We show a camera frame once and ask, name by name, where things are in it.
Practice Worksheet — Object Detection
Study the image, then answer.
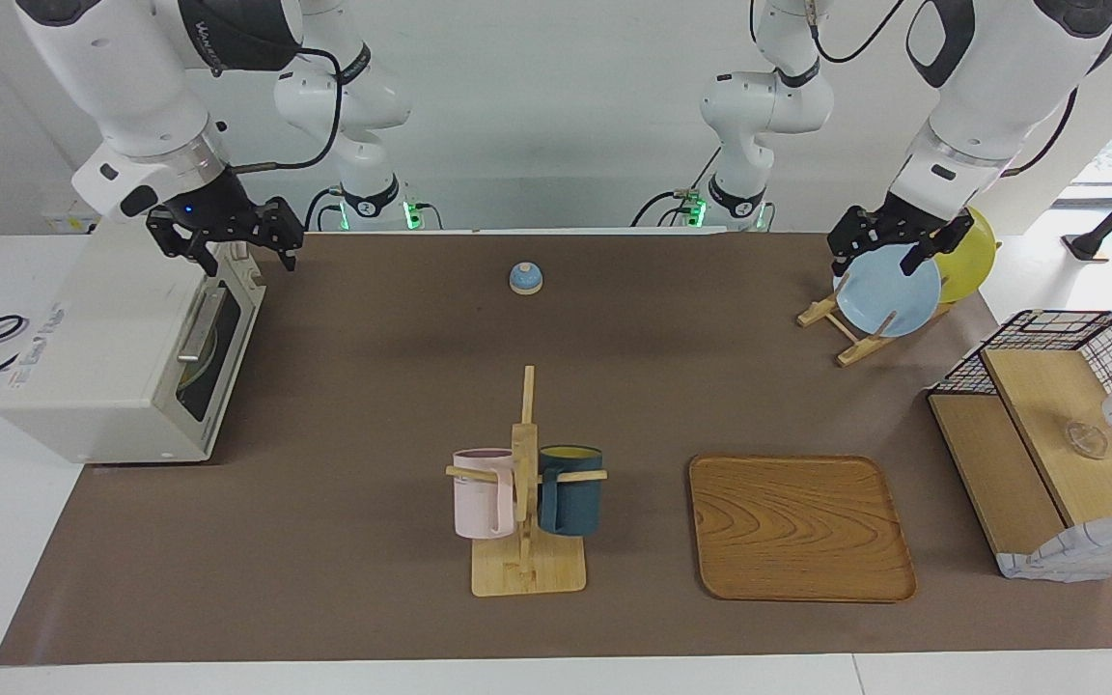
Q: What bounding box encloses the wooden stepped shelf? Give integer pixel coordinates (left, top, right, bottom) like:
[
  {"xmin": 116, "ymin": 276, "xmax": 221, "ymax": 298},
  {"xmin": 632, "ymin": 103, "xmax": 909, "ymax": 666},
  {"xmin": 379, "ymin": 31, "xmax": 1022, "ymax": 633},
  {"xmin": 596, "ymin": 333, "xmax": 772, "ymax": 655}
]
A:
[{"xmin": 930, "ymin": 347, "xmax": 1112, "ymax": 580}]

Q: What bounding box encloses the white toaster oven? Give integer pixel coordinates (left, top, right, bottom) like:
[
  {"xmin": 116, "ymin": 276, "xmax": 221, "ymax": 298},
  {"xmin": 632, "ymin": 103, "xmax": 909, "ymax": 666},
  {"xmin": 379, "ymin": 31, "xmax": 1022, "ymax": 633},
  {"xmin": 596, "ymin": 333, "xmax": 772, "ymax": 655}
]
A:
[{"xmin": 0, "ymin": 214, "xmax": 267, "ymax": 464}]

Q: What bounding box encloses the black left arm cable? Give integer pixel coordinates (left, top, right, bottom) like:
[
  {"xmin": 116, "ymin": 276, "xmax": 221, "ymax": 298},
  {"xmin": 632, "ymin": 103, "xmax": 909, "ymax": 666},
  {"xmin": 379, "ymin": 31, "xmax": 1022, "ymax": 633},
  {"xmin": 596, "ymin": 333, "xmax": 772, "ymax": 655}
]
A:
[{"xmin": 749, "ymin": 0, "xmax": 1112, "ymax": 180}]

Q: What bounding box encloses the white checkered cloth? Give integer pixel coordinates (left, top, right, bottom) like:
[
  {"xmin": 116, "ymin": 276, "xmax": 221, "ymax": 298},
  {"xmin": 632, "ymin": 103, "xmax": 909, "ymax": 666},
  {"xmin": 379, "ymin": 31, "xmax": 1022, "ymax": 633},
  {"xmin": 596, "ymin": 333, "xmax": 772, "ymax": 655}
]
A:
[{"xmin": 995, "ymin": 510, "xmax": 1112, "ymax": 582}]

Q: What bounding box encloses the brown table mat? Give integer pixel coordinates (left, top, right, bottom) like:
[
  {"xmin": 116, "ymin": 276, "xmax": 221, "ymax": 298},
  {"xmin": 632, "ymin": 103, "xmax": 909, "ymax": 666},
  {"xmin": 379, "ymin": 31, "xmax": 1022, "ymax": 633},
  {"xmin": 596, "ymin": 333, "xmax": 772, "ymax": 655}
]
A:
[{"xmin": 0, "ymin": 230, "xmax": 1112, "ymax": 667}]

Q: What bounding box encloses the small clear glass object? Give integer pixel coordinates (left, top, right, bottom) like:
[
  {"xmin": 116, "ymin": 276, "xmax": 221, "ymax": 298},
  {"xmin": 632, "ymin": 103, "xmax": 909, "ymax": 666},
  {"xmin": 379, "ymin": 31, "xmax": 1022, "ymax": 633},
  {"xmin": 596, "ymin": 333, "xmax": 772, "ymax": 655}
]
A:
[{"xmin": 1063, "ymin": 422, "xmax": 1109, "ymax": 459}]

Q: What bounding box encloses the pink mug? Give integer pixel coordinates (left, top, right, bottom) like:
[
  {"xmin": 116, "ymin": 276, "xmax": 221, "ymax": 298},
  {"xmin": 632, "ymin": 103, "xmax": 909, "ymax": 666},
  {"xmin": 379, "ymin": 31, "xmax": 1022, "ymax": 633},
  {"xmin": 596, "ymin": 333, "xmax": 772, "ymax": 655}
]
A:
[{"xmin": 452, "ymin": 448, "xmax": 518, "ymax": 540}]

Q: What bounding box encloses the black base cable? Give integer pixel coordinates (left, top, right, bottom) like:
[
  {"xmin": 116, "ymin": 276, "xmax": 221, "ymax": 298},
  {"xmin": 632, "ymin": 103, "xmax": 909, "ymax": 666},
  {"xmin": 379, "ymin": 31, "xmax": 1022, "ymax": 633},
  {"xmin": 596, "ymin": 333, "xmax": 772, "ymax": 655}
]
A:
[
  {"xmin": 303, "ymin": 185, "xmax": 345, "ymax": 233},
  {"xmin": 631, "ymin": 145, "xmax": 721, "ymax": 228}
]

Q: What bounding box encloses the brown wooden tray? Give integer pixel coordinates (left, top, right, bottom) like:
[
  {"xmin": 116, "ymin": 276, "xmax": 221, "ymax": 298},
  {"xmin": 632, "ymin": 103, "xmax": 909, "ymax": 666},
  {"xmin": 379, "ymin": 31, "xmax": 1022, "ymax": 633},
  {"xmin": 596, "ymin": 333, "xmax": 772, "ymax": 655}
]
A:
[{"xmin": 688, "ymin": 455, "xmax": 918, "ymax": 603}]

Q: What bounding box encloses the light blue plate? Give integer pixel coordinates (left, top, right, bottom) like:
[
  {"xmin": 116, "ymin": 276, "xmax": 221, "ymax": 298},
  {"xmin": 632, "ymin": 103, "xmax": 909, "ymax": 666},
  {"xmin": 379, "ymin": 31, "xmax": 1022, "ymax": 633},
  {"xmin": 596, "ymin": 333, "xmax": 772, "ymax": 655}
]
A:
[{"xmin": 836, "ymin": 243, "xmax": 943, "ymax": 338}]

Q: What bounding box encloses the wooden mug rack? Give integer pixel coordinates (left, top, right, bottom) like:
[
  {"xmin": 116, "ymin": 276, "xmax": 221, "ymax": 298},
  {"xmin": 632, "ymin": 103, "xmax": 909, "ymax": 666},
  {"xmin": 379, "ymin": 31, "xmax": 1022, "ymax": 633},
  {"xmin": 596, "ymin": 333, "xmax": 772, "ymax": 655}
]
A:
[{"xmin": 447, "ymin": 365, "xmax": 608, "ymax": 597}]

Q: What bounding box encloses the black wire basket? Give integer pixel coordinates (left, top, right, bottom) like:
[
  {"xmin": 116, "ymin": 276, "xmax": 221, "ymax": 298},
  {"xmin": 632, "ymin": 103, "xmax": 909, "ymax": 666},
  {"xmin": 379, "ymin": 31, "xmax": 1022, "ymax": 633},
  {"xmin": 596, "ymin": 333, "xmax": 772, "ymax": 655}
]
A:
[{"xmin": 928, "ymin": 310, "xmax": 1112, "ymax": 484}]

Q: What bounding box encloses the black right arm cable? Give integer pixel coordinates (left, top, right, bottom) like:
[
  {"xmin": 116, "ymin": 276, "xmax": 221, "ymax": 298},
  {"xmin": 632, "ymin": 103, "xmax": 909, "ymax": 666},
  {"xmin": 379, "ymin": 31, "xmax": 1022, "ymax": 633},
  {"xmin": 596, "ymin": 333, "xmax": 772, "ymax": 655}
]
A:
[{"xmin": 223, "ymin": 43, "xmax": 345, "ymax": 175}]

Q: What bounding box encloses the wooden plate rack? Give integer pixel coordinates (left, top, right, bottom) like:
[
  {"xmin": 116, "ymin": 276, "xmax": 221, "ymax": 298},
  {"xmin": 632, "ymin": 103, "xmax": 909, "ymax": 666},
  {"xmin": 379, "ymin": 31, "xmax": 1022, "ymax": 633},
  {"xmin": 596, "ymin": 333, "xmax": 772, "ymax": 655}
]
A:
[{"xmin": 797, "ymin": 275, "xmax": 953, "ymax": 368}]

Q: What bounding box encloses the yellow plate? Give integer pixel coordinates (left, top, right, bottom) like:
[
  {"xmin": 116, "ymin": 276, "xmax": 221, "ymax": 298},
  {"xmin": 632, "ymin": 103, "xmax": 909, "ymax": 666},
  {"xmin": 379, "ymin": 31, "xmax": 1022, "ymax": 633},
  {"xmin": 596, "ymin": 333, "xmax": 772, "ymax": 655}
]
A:
[{"xmin": 932, "ymin": 206, "xmax": 998, "ymax": 304}]

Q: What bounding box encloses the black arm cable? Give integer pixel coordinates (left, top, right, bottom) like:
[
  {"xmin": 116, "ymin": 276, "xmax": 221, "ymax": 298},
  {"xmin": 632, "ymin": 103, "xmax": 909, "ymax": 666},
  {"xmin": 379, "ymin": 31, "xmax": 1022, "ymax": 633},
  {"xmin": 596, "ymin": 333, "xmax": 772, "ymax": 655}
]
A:
[
  {"xmin": 223, "ymin": 43, "xmax": 345, "ymax": 175},
  {"xmin": 749, "ymin": 0, "xmax": 1112, "ymax": 180}
]

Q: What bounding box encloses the dark teal mug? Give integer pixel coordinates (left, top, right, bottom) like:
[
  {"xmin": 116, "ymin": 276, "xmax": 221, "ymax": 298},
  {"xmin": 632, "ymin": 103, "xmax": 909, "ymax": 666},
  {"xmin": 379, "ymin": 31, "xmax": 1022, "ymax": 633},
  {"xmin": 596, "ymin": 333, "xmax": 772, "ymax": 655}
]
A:
[{"xmin": 537, "ymin": 445, "xmax": 604, "ymax": 537}]

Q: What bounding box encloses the glass oven door with handle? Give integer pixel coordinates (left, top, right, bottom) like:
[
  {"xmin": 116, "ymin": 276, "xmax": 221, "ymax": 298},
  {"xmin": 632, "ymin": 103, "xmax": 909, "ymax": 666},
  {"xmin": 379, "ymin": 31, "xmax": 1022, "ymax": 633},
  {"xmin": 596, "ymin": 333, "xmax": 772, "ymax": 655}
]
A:
[{"xmin": 168, "ymin": 273, "xmax": 267, "ymax": 457}]

